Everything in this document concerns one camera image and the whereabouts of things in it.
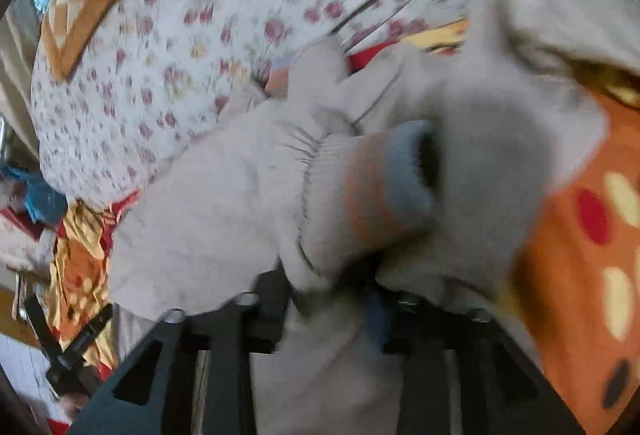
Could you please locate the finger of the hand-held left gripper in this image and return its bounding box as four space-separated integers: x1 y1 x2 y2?
22 294 68 366
64 302 114 362

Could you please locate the floral bedsheet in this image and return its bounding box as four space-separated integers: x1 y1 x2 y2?
30 0 626 210

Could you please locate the blue cloth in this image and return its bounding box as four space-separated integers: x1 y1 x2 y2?
0 165 69 226

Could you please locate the grey sweatshirt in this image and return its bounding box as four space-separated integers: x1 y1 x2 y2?
107 0 640 435

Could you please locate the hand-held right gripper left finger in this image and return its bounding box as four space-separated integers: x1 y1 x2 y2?
69 269 293 435

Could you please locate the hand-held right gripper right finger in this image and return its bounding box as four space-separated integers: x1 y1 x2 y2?
364 272 587 435

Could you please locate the orange red patterned blanket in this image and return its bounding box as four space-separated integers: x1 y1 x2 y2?
47 17 640 435

